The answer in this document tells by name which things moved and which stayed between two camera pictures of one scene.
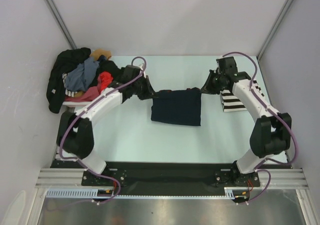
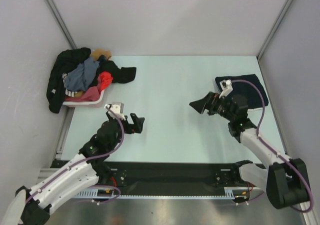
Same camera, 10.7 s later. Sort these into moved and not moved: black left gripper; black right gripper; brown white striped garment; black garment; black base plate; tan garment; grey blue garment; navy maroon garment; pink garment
Moved: black right gripper; navy maroon garment; black left gripper
Not moved: black garment; tan garment; grey blue garment; pink garment; black base plate; brown white striped garment
